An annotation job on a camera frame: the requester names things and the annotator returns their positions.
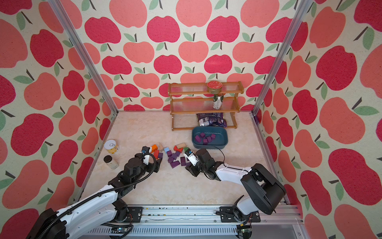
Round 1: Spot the purple snack bag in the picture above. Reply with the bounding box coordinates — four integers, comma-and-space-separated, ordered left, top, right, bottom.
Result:
197, 113, 227, 127

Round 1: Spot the tan short block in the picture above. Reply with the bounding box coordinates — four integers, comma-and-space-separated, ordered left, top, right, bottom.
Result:
177, 143, 187, 148

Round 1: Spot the orange block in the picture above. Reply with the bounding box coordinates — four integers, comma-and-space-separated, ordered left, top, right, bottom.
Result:
150, 144, 158, 153

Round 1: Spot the red block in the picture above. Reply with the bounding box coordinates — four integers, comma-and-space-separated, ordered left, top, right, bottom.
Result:
174, 145, 183, 153

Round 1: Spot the aluminium left corner post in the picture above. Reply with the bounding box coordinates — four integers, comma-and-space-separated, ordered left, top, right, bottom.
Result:
48, 0, 118, 115

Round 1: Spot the small green white bottle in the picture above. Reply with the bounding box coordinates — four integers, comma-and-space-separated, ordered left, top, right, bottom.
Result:
213, 94, 224, 110

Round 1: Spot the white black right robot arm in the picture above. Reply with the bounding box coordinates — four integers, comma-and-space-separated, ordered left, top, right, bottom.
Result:
184, 148, 286, 223

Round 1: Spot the aluminium right corner post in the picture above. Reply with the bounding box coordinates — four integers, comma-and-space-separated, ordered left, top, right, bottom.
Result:
252, 0, 313, 117

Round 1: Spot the teal storage bin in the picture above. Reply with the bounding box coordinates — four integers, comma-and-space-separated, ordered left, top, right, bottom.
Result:
192, 126, 228, 149

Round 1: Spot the orange wooden shelf rack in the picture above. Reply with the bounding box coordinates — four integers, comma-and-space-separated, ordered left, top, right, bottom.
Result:
168, 82, 244, 131

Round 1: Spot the glass jar black lid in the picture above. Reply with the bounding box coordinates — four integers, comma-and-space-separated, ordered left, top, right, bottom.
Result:
103, 155, 119, 170

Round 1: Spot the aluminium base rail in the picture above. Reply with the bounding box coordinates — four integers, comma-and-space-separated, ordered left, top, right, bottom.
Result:
83, 204, 308, 239

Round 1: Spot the yellow peach tin can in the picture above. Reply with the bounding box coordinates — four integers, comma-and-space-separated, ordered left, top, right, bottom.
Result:
104, 139, 119, 154

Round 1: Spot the aluminium corner post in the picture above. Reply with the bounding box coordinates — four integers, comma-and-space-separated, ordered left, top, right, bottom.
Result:
48, 0, 118, 115
252, 0, 313, 117

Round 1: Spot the purple wedge brick front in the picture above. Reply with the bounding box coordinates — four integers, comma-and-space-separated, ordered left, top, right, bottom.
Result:
195, 135, 202, 143

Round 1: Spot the long purple brick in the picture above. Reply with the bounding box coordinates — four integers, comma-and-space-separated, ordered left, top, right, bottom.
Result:
170, 161, 181, 168

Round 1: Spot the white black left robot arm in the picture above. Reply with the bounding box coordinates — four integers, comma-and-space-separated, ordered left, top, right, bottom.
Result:
27, 146, 161, 239

